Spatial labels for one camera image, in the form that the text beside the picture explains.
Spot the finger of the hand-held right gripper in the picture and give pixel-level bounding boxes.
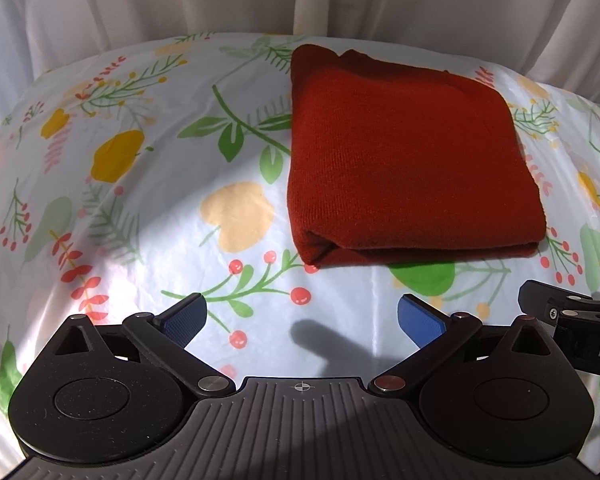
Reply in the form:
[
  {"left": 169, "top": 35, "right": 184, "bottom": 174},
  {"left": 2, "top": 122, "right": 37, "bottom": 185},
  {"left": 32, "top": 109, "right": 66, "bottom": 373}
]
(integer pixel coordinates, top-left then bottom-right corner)
[{"left": 518, "top": 279, "right": 600, "bottom": 323}]

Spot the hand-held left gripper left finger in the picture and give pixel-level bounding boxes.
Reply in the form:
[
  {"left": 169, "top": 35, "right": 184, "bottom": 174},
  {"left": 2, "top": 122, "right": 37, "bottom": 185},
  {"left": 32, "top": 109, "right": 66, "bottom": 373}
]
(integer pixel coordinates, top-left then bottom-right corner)
[{"left": 45, "top": 292, "right": 237, "bottom": 397}]

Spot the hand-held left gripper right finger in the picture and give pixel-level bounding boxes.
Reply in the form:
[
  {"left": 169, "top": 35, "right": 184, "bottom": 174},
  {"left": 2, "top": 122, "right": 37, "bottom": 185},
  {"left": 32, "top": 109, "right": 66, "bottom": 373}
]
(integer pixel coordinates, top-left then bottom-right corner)
[{"left": 371, "top": 295, "right": 557, "bottom": 397}]

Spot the red knit sweater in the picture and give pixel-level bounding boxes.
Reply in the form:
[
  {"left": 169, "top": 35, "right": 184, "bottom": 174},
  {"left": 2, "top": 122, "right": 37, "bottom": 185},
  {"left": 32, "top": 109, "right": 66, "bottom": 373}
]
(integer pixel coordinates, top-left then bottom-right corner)
[{"left": 286, "top": 44, "right": 548, "bottom": 269}]

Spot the floral printed bed sheet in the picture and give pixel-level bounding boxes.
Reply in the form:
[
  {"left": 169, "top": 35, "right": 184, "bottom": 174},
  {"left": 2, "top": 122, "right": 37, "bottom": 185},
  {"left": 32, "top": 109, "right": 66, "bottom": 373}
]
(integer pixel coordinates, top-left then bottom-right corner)
[{"left": 0, "top": 32, "right": 600, "bottom": 477}]

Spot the white curtain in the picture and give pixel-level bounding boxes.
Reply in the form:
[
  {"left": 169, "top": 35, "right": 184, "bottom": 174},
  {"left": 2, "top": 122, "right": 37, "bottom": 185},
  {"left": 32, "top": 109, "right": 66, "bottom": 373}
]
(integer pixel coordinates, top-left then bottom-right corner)
[{"left": 0, "top": 0, "right": 600, "bottom": 157}]

